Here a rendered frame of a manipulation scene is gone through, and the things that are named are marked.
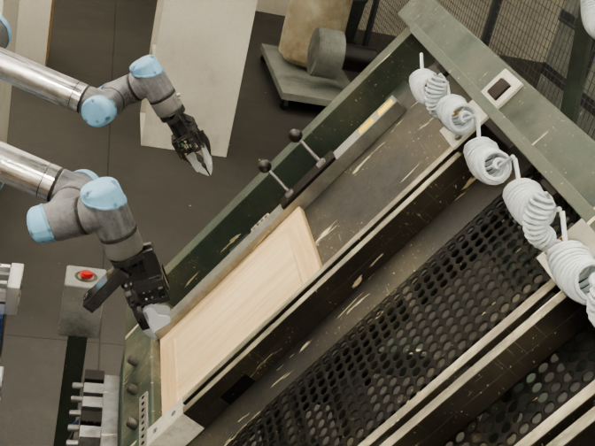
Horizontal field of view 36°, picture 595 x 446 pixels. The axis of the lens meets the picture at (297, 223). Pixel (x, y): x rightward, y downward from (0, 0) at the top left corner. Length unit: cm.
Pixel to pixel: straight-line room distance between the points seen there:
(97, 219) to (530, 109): 86
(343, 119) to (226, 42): 346
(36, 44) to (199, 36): 168
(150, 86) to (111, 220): 71
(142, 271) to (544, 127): 82
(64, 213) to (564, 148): 92
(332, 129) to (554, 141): 107
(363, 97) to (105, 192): 113
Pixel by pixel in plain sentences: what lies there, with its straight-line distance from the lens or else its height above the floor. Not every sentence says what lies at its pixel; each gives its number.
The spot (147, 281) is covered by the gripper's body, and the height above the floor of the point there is 146.
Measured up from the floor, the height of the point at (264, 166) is 144.
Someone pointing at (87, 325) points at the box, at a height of 80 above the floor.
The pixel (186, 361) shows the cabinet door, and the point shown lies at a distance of 249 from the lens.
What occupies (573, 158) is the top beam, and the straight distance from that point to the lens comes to 169.
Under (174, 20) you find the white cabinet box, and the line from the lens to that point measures 604.
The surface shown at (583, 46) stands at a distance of 285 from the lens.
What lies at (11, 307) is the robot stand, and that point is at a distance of 269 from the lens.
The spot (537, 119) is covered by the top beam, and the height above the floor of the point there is 191.
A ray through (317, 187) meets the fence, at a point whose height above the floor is 143.
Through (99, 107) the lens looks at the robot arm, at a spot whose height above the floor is 158.
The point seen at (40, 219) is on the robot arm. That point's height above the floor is 155.
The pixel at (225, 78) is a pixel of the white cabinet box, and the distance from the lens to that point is 617.
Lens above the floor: 239
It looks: 25 degrees down
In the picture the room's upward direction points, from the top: 14 degrees clockwise
